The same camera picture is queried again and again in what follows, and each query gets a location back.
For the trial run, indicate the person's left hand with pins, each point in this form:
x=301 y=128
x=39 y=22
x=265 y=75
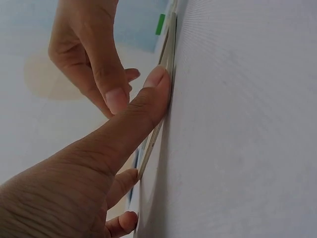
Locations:
x=62 y=188

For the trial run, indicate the person's right hand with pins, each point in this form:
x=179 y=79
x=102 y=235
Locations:
x=81 y=42

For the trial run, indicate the thin printed card with green label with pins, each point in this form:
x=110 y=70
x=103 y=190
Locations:
x=148 y=155

